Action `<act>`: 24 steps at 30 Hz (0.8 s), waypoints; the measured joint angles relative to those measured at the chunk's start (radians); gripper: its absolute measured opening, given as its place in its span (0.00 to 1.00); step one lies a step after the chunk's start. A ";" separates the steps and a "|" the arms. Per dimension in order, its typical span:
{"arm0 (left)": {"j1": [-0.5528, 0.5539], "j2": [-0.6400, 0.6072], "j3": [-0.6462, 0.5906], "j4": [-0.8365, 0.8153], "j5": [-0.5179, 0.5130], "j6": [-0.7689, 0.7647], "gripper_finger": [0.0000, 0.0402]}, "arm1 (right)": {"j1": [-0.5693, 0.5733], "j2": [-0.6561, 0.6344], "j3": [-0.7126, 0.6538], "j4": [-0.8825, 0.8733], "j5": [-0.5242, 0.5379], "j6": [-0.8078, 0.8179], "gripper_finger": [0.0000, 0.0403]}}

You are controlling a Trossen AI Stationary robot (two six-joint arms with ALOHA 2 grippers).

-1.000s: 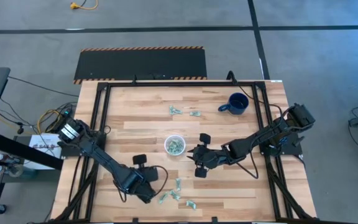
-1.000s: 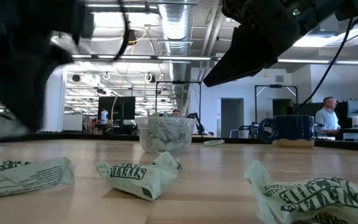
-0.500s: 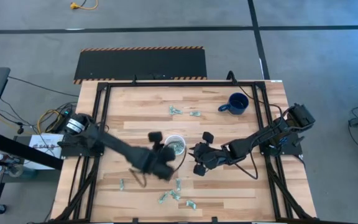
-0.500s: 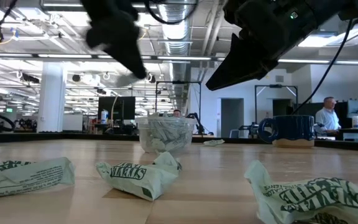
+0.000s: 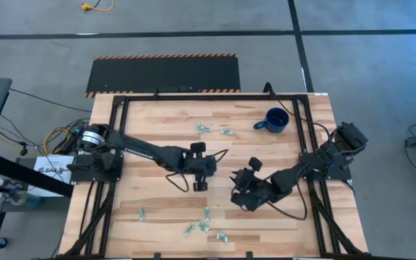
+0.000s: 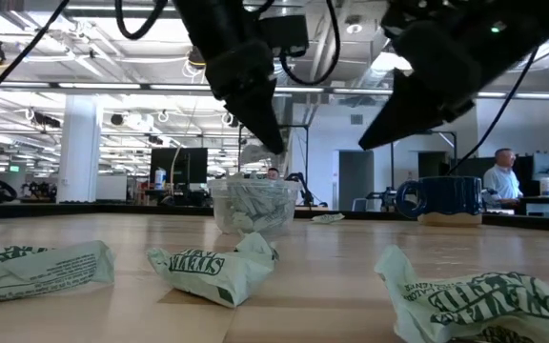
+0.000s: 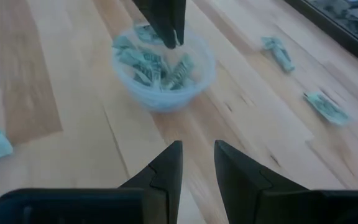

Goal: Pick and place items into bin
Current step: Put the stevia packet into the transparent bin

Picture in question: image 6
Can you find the black monitor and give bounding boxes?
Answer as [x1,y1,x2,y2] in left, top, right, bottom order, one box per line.
[149,147,209,194]

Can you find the grey door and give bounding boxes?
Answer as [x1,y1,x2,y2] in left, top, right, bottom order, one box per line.
[338,150,376,211]

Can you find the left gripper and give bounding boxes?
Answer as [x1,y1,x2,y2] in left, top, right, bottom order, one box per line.
[205,40,286,155]

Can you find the dark blue ceramic mug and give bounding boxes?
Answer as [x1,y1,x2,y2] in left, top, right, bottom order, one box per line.
[395,174,484,228]

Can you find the clear plastic bowl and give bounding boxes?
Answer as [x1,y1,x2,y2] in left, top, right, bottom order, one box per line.
[207,176,300,235]

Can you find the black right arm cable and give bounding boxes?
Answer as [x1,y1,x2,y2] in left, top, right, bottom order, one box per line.
[447,46,540,176]

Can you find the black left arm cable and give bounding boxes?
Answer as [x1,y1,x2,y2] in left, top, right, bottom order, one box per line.
[0,0,71,109]

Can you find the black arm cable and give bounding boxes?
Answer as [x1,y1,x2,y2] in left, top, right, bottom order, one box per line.
[447,46,540,176]
[0,0,71,109]

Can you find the black aluminium table frame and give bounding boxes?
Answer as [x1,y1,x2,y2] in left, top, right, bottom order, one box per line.
[0,202,549,234]

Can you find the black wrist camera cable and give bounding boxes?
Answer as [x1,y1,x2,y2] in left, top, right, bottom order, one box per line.
[277,0,342,88]

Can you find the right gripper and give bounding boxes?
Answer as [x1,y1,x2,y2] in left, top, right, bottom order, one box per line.
[358,21,484,151]

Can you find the white column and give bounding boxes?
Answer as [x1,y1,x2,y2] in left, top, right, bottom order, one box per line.
[56,93,104,205]

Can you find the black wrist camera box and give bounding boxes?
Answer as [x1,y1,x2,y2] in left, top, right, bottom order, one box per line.
[258,12,311,57]

